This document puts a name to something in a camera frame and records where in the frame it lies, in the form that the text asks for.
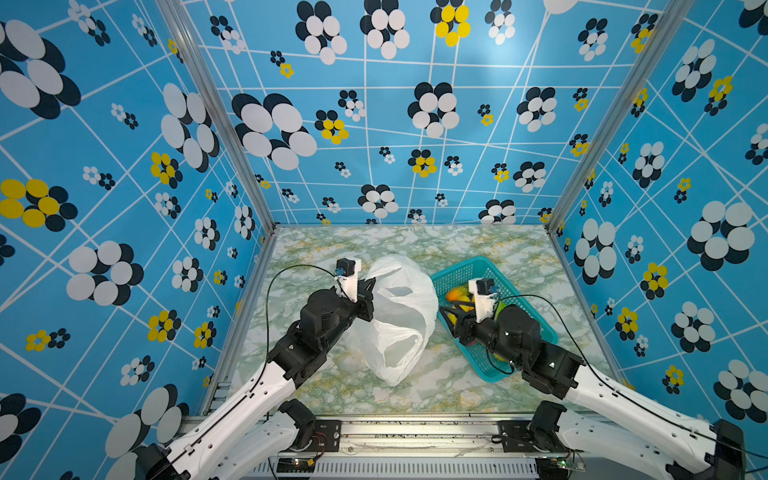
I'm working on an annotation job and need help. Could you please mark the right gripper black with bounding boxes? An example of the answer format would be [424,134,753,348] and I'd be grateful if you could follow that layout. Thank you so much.
[443,298,527,372]

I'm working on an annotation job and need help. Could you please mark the green orange papaya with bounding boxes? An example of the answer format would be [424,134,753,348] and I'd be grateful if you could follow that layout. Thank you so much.
[445,285,471,303]

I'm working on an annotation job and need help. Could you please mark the teal plastic basket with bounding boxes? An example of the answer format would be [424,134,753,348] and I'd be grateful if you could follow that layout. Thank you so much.
[431,256,559,384]

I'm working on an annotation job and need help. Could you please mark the white plastic bag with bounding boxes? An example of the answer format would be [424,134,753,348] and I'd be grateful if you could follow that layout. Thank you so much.
[345,255,439,386]

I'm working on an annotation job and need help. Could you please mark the green fruit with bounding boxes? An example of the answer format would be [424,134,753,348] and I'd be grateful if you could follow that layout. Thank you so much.
[493,301,506,320]

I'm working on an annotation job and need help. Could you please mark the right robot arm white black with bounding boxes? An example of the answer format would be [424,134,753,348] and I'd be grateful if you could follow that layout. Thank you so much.
[439,301,746,479]

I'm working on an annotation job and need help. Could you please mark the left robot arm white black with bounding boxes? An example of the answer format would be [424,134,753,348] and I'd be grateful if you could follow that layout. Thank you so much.
[128,276,376,479]

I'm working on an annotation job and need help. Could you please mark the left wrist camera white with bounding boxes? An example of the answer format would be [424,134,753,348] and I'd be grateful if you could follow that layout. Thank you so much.
[335,258,361,303]

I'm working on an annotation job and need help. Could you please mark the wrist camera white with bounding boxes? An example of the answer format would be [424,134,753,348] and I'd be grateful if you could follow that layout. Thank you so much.
[468,278,498,323]
[335,258,361,303]

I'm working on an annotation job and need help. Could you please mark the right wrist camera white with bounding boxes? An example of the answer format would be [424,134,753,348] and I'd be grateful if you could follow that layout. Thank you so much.
[468,278,498,323]

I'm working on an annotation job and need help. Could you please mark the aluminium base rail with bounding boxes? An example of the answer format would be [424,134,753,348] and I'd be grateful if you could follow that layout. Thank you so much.
[161,413,685,480]

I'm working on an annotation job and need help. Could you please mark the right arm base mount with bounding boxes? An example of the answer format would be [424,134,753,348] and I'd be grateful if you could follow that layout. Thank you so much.
[491,401,582,454]

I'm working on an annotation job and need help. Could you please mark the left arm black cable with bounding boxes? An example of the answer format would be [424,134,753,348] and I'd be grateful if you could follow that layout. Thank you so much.
[251,263,340,391]

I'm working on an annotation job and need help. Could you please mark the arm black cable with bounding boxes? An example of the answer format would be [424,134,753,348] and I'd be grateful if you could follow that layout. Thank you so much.
[494,292,768,463]
[251,263,340,391]

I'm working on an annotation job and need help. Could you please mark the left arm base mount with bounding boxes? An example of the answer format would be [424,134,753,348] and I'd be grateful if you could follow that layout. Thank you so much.
[280,419,342,456]

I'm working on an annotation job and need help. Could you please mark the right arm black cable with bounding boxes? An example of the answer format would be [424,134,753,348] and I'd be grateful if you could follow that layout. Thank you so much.
[494,292,768,463]

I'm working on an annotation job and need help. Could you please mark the left aluminium corner post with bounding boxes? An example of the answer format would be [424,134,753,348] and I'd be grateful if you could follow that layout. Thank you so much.
[157,0,275,239]

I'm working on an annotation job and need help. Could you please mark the aluminium corner post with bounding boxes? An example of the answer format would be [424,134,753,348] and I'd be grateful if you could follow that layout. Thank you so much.
[546,0,695,237]
[157,0,275,239]

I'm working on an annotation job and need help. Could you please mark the right aluminium corner post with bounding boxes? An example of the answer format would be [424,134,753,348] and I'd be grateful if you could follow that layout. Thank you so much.
[546,0,695,237]

